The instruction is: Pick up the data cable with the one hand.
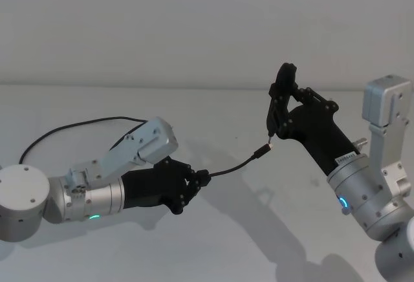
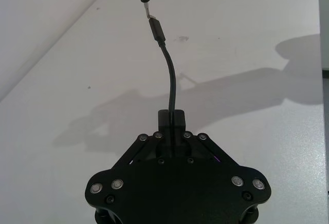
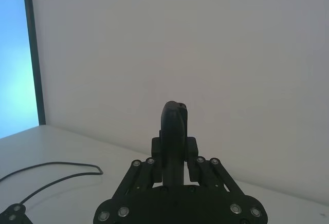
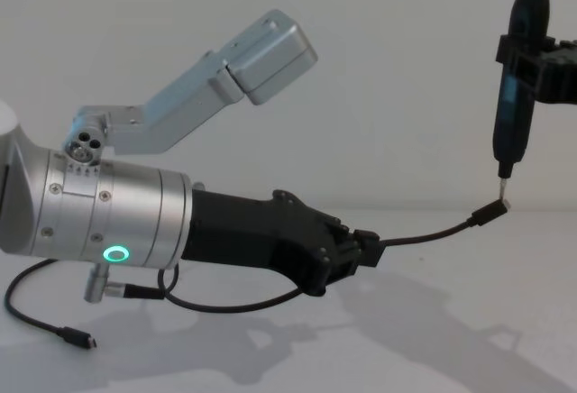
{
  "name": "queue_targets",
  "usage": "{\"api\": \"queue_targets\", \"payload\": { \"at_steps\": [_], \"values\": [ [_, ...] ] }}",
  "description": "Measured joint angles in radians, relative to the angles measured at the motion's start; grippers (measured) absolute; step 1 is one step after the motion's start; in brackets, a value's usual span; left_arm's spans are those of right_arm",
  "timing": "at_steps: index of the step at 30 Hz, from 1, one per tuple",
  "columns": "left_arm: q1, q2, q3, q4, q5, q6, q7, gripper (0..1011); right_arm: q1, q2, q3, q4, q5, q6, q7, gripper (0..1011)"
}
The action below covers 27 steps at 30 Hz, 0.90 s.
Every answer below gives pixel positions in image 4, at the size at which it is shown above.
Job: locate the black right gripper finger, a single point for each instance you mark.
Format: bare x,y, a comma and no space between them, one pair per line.
547,79
569,45

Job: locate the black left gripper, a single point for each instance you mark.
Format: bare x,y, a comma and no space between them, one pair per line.
252,231

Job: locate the black handheld power tool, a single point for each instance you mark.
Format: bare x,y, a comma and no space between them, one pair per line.
511,131

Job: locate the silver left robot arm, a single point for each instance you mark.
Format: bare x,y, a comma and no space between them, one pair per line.
112,212

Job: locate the white table cloth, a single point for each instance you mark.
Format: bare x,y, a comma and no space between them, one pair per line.
405,343

